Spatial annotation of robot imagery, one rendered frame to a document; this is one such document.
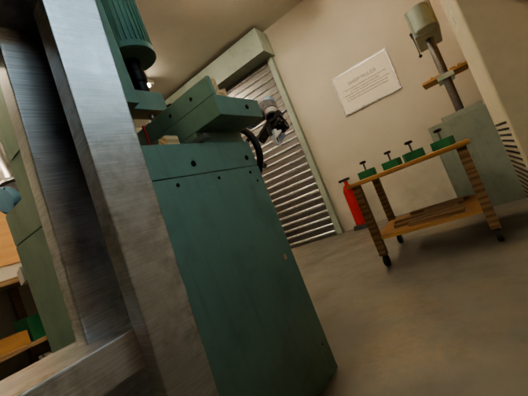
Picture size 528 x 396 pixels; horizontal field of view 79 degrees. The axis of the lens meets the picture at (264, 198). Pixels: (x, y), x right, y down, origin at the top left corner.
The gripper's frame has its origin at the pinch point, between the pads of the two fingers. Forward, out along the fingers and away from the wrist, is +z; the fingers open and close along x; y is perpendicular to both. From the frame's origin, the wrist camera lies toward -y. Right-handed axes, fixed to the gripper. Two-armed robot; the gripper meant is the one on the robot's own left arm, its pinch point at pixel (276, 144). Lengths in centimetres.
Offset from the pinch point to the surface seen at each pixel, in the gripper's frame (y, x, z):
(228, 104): 14, -46, 35
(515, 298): 41, 49, 82
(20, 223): -37, -72, 57
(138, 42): 0, -69, 5
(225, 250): -5, -33, 69
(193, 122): 3, -49, 36
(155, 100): -9, -56, 16
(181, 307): 27, -69, 106
